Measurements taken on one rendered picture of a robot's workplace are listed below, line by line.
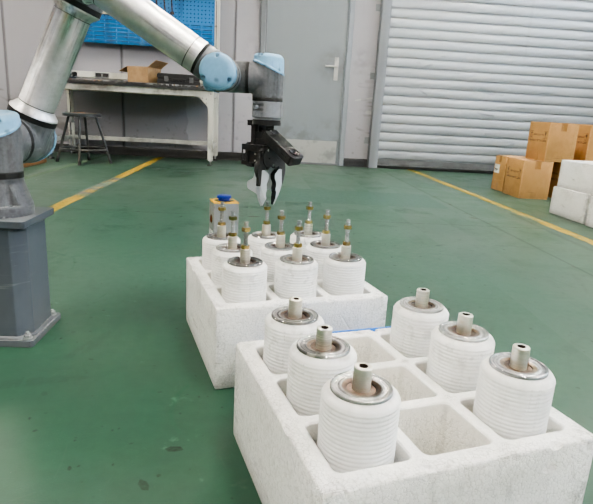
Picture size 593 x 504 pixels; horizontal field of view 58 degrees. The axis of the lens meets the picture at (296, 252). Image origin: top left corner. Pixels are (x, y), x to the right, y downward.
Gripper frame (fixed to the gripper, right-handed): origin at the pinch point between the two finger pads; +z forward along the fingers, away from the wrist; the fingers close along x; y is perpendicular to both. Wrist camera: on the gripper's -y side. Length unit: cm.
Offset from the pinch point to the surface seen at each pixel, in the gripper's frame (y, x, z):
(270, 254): -11.0, 10.2, 10.3
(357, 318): -32.7, 4.1, 21.2
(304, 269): -24.3, 13.4, 10.1
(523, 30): 139, -530, -122
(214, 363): -17.0, 31.7, 28.7
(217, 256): -4.4, 20.7, 10.5
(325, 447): -62, 52, 16
